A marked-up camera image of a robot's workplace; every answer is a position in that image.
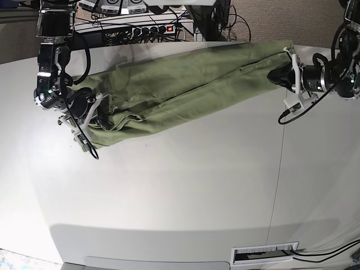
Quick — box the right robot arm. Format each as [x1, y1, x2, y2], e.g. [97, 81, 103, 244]
[34, 1, 110, 128]

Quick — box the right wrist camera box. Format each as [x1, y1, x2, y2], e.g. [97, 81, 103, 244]
[73, 132, 88, 148]

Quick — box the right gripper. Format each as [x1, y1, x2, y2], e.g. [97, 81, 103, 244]
[58, 91, 109, 134]

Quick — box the green T-shirt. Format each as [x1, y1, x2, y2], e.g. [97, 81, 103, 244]
[73, 40, 294, 148]

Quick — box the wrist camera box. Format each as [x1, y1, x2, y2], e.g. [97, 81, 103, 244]
[73, 132, 88, 148]
[284, 95, 304, 113]

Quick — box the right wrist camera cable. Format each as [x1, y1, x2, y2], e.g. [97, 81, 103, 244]
[60, 73, 100, 160]

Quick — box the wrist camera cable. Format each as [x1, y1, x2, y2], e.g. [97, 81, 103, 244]
[60, 73, 100, 160]
[277, 53, 338, 125]

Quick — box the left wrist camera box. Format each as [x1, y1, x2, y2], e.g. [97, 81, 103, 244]
[284, 95, 304, 113]

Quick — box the black foot pedal left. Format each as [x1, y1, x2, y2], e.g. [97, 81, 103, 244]
[78, 0, 97, 12]

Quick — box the table cable grommet slot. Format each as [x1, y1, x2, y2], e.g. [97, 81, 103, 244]
[230, 242, 299, 266]

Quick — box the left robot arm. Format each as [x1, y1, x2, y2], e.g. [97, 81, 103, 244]
[267, 1, 359, 107]

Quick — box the black foot pedal middle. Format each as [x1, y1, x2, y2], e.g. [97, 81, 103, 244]
[101, 5, 121, 15]

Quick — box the black cable at grommet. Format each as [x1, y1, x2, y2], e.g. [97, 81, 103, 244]
[292, 239, 360, 263]

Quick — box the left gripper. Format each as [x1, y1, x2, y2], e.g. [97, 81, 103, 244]
[267, 47, 329, 103]

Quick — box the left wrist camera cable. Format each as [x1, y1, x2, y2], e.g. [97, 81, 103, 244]
[277, 53, 338, 125]

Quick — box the white desk frame with cables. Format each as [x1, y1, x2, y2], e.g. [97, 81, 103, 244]
[70, 0, 254, 48]

